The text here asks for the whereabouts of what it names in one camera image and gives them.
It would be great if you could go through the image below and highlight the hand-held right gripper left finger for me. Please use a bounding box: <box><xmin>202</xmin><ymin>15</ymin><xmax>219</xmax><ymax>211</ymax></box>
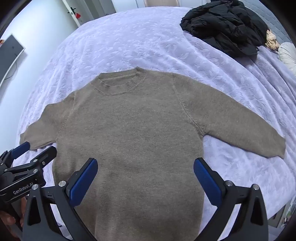
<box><xmin>22</xmin><ymin>158</ymin><xmax>99</xmax><ymax>241</ymax></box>

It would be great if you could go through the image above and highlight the taupe knit sweater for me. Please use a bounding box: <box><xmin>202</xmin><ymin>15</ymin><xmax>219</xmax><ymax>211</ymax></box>
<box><xmin>20</xmin><ymin>67</ymin><xmax>286</xmax><ymax>241</ymax></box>

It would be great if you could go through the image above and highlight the person's left hand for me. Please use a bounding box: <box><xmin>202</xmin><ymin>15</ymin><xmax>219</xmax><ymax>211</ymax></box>
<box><xmin>0</xmin><ymin>198</ymin><xmax>26</xmax><ymax>232</ymax></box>

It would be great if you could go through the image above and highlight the white cabinet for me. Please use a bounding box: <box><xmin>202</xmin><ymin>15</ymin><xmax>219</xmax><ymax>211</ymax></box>
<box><xmin>65</xmin><ymin>0</ymin><xmax>116</xmax><ymax>27</ymax></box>

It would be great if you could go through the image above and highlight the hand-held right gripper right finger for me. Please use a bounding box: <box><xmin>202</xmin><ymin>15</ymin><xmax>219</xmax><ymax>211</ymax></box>
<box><xmin>194</xmin><ymin>158</ymin><xmax>269</xmax><ymax>241</ymax></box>

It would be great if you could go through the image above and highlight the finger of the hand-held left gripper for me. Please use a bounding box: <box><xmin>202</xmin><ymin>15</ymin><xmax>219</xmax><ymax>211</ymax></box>
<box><xmin>3</xmin><ymin>146</ymin><xmax>57</xmax><ymax>179</ymax></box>
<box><xmin>0</xmin><ymin>142</ymin><xmax>31</xmax><ymax>172</ymax></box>

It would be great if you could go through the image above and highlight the grey curved monitor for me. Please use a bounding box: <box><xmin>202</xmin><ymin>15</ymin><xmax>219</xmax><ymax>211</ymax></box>
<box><xmin>0</xmin><ymin>34</ymin><xmax>25</xmax><ymax>82</ymax></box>

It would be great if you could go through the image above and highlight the black puffer jacket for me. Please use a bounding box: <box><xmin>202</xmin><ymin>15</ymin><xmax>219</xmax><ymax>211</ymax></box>
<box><xmin>180</xmin><ymin>0</ymin><xmax>269</xmax><ymax>58</ymax></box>

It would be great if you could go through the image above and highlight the cream braided knit item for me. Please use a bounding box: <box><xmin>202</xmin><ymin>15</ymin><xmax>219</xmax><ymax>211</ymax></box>
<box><xmin>265</xmin><ymin>30</ymin><xmax>279</xmax><ymax>50</ymax></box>

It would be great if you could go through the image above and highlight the beige chair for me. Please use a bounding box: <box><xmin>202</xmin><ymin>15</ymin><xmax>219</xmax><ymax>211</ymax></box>
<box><xmin>143</xmin><ymin>0</ymin><xmax>179</xmax><ymax>7</ymax></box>

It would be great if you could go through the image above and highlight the pale grey pillow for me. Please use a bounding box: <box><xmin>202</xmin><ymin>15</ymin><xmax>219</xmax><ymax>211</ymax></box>
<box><xmin>277</xmin><ymin>42</ymin><xmax>296</xmax><ymax>77</ymax></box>

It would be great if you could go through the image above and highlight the lavender embossed blanket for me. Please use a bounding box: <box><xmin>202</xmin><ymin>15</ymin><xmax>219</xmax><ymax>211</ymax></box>
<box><xmin>16</xmin><ymin>6</ymin><xmax>296</xmax><ymax>234</ymax></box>

